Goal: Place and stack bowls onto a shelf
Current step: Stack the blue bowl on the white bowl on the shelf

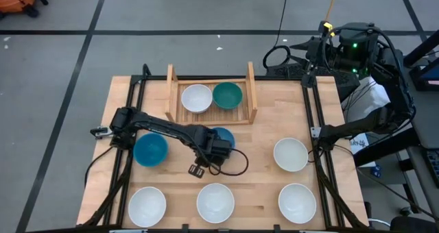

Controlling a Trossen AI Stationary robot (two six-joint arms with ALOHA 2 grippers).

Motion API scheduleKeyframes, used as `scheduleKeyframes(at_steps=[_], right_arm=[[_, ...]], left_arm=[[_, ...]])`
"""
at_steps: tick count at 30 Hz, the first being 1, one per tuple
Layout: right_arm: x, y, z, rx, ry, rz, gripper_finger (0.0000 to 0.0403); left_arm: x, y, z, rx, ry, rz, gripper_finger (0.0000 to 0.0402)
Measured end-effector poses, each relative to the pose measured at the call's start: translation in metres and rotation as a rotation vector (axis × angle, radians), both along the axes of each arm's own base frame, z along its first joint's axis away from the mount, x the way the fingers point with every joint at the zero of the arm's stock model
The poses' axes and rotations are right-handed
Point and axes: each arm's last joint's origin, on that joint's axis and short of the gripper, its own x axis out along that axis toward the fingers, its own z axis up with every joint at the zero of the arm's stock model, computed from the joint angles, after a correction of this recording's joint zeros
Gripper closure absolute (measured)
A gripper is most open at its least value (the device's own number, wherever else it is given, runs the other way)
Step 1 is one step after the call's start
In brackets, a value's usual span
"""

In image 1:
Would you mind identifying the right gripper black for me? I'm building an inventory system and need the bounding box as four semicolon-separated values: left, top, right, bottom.
288;36;331;66

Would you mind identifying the small grey-blue bowl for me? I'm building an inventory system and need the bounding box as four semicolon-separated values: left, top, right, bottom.
212;127;236;150

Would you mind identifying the white ceramic bowl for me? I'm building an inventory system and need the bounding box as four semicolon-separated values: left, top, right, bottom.
180;84;213;114
278;182;318;225
128;186;167;228
195;182;236;224
273;137;309;173

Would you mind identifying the large teal bowl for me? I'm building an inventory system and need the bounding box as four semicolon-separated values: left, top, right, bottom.
132;132;169;168

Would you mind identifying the wooden slatted shelf rack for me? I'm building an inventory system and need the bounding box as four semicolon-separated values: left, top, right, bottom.
165;61;259;126

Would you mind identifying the dark green bowl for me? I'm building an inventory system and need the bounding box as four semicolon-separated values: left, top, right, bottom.
212;82;244;110

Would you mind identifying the white plastic bag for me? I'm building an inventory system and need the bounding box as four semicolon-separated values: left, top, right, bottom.
342;75;392;124

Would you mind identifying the white paper note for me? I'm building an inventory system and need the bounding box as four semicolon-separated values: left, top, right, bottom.
348;132;370;156

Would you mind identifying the grey desk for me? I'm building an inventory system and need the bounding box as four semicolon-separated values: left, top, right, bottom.
407;66;439;150

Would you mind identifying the black keyboard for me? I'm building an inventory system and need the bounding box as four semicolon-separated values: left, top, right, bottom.
425;149;439;188

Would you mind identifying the black office chair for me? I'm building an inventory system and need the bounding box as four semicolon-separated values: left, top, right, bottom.
390;214;439;233

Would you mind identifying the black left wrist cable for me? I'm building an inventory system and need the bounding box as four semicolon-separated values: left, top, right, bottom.
207;147;250;177

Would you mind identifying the black hanging cable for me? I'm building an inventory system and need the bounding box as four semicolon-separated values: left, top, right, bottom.
262;0;292;70

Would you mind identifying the yellow hanging cable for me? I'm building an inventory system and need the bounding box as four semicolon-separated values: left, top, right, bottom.
318;0;340;38

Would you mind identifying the black metal table frame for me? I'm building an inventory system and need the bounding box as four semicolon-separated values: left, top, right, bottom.
82;63;370;231

